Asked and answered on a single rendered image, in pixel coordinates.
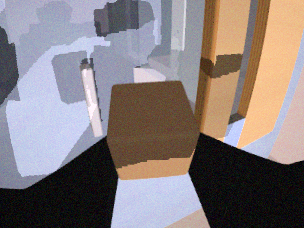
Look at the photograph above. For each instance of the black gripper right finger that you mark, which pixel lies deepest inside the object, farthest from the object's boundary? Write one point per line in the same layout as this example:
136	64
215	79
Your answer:
242	190

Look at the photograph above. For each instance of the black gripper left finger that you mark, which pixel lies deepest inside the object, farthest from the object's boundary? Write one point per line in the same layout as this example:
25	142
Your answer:
79	195

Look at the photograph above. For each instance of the brown block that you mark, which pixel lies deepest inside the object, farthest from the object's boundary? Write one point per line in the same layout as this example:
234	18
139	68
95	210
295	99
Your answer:
152	130

